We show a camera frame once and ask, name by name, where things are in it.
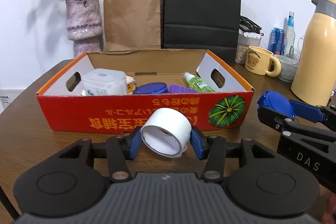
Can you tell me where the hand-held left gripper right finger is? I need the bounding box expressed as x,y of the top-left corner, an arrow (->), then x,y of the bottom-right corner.
189,127 -> 276,183

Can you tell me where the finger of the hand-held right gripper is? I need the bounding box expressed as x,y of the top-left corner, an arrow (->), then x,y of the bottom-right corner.
257,106 -> 300,136
289,99 -> 336,132

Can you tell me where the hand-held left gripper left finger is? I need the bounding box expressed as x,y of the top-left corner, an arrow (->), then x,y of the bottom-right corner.
56,130 -> 144,183

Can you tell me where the blue ridged cap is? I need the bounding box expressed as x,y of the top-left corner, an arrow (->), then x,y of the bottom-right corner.
257,90 -> 296,118

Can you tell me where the white tape roll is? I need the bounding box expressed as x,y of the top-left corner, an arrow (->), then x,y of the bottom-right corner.
140,108 -> 192,158

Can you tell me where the red cardboard box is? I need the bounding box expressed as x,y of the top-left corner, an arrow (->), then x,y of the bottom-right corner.
36,49 -> 255,134

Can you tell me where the green spray bottle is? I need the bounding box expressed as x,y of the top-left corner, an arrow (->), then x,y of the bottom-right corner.
184,72 -> 216,93

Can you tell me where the blue round lid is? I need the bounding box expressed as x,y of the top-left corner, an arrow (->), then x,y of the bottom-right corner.
133,82 -> 168,95

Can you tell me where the white power adapter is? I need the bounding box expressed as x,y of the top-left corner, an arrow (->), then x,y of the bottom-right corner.
125,76 -> 137,94

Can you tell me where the clear pill bottle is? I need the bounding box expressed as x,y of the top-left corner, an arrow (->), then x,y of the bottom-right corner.
82,69 -> 128,96

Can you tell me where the grey bowl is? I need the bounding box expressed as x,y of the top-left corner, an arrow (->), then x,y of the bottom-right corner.
274,54 -> 300,83

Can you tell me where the yellow thermos jug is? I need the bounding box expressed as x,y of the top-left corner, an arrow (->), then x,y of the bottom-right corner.
291,0 -> 336,107

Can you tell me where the yellow bear mug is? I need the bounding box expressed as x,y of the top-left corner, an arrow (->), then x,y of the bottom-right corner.
245,46 -> 282,77

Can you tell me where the blue drink can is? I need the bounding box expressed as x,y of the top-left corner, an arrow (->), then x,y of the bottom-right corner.
268,27 -> 286,56

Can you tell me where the clear jar with black lid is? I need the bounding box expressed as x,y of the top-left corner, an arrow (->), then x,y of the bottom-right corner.
235,16 -> 264,64

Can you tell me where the clear bottle with blue label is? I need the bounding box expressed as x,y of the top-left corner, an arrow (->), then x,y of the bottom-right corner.
284,11 -> 296,56

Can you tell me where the brown paper bag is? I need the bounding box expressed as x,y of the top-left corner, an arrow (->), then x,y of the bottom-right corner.
103,0 -> 162,52

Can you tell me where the black paper bag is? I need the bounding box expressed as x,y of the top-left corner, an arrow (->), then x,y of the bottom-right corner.
161,0 -> 242,65

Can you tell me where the purple marbled vase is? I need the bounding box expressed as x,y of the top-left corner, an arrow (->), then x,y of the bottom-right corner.
65,0 -> 103,59

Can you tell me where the white flat board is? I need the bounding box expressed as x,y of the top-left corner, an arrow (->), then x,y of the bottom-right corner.
0,88 -> 25,114

